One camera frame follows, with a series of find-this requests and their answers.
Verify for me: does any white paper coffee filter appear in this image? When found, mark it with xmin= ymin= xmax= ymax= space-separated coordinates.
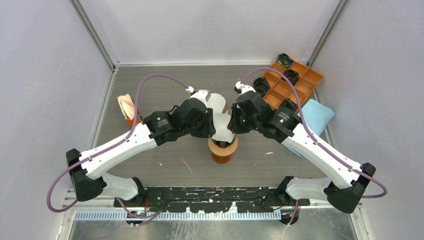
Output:
xmin=207 ymin=93 xmax=226 ymax=114

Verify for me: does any blue transparent dripper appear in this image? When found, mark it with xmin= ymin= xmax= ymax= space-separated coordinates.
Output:
xmin=211 ymin=135 xmax=237 ymax=149

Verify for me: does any grey transparent dripper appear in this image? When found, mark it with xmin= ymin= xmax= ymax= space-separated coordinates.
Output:
xmin=222 ymin=102 xmax=228 ymax=114

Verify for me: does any amber glass cup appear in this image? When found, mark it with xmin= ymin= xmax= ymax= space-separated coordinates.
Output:
xmin=211 ymin=153 xmax=232 ymax=164

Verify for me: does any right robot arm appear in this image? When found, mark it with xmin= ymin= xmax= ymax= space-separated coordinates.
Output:
xmin=228 ymin=91 xmax=376 ymax=214

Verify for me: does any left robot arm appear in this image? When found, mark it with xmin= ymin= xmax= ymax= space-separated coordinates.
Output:
xmin=66 ymin=97 xmax=216 ymax=207

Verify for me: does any orange filter holder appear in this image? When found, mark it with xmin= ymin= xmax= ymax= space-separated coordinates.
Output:
xmin=125 ymin=114 xmax=142 ymax=127

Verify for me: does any orange compartment tray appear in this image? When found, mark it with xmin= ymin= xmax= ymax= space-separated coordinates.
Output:
xmin=262 ymin=61 xmax=324 ymax=109

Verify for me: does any light blue cloth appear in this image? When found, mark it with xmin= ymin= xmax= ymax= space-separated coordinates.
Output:
xmin=284 ymin=98 xmax=336 ymax=159

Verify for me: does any dark capsule green yellow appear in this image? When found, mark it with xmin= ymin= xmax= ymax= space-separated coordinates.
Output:
xmin=276 ymin=53 xmax=295 ymax=69

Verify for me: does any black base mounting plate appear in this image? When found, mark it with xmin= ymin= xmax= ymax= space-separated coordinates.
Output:
xmin=123 ymin=186 xmax=295 ymax=214

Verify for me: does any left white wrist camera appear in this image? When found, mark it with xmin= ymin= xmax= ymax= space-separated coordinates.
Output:
xmin=190 ymin=89 xmax=211 ymax=107

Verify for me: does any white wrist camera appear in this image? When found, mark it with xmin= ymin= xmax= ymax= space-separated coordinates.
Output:
xmin=190 ymin=89 xmax=211 ymax=107
xmin=234 ymin=81 xmax=256 ymax=95

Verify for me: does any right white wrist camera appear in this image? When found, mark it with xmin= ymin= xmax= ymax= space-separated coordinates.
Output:
xmin=234 ymin=81 xmax=256 ymax=95

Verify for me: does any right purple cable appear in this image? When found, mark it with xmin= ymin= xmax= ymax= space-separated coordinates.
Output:
xmin=240 ymin=67 xmax=388 ymax=227

